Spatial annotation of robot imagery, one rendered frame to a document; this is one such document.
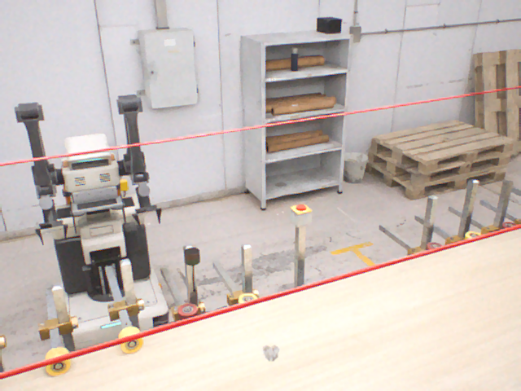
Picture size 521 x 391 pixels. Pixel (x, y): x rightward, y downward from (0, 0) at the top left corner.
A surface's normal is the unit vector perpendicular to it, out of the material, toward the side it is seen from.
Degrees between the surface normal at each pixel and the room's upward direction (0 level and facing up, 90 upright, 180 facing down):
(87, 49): 90
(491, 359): 0
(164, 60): 90
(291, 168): 90
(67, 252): 90
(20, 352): 0
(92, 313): 0
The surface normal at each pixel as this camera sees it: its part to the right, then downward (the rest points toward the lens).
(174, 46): 0.41, 0.40
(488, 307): -0.01, -0.90
